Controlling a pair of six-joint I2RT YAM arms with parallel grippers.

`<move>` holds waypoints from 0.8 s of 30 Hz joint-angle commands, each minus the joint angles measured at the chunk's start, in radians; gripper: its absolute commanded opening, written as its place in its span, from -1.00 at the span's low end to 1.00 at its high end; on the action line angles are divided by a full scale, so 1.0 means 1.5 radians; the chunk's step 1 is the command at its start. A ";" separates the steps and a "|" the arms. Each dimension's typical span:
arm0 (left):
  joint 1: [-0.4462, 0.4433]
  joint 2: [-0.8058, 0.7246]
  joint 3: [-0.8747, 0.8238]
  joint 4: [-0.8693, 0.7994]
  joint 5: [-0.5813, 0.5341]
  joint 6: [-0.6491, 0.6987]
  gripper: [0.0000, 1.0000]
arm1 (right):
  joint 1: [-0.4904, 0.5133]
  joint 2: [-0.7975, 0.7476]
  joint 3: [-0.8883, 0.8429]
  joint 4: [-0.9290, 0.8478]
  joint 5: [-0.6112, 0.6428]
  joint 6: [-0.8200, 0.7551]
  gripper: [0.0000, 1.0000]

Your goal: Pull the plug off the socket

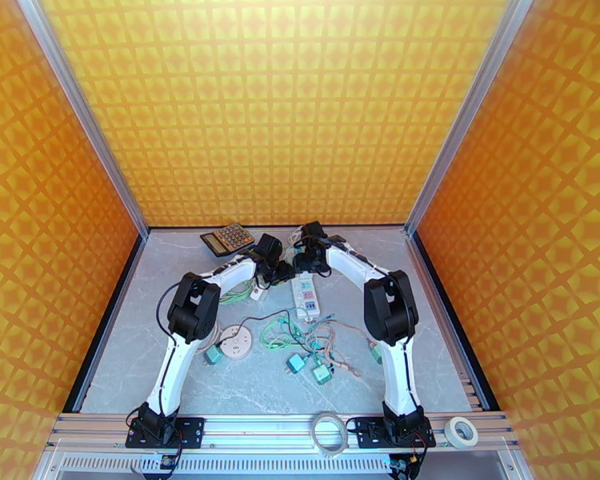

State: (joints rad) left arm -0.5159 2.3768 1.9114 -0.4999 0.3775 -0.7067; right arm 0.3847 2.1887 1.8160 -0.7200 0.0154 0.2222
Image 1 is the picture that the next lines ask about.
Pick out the round beige socket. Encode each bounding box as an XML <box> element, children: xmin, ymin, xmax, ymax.
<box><xmin>218</xmin><ymin>326</ymin><xmax>254</xmax><ymax>363</ymax></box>

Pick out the long white power strip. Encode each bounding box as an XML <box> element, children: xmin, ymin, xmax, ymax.
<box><xmin>290</xmin><ymin>275</ymin><xmax>322</xmax><ymax>320</ymax></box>

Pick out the dark desk calculator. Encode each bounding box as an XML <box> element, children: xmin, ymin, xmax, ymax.
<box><xmin>199</xmin><ymin>222</ymin><xmax>256</xmax><ymax>258</ymax></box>

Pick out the slotted vent panel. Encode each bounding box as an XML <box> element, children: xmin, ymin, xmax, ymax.
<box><xmin>59</xmin><ymin>453</ymin><xmax>396</xmax><ymax>474</ymax></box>

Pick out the white tape roll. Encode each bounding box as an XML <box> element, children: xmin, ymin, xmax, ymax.
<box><xmin>443</xmin><ymin>417</ymin><xmax>480</xmax><ymax>450</ymax></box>

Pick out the green thin cable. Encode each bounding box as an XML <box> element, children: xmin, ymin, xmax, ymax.
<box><xmin>218</xmin><ymin>283</ymin><xmax>256</xmax><ymax>307</ymax></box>
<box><xmin>259</xmin><ymin>313</ymin><xmax>336</xmax><ymax>352</ymax></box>

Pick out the thin black cable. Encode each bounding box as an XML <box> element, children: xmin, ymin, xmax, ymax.
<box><xmin>219</xmin><ymin>310</ymin><xmax>306</xmax><ymax>354</ymax></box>

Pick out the coiled beige socket cord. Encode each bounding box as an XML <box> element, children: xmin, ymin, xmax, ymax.
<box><xmin>197</xmin><ymin>323</ymin><xmax>223</xmax><ymax>354</ymax></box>

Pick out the aluminium front rail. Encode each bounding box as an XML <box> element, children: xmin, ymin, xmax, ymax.
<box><xmin>45</xmin><ymin>412</ymin><xmax>521</xmax><ymax>452</ymax></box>

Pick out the clear tape ring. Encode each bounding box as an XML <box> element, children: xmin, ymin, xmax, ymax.
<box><xmin>311</xmin><ymin>411</ymin><xmax>350</xmax><ymax>458</ymax></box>

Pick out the aluminium frame post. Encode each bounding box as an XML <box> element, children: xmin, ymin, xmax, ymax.
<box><xmin>12</xmin><ymin>0</ymin><xmax>150</xmax><ymax>241</ymax></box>
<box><xmin>405</xmin><ymin>0</ymin><xmax>537</xmax><ymax>237</ymax></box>

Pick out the small wired controller board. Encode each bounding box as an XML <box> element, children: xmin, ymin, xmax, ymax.
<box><xmin>386</xmin><ymin>450</ymin><xmax>427</xmax><ymax>480</ymax></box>
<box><xmin>139</xmin><ymin>450</ymin><xmax>183</xmax><ymax>480</ymax></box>

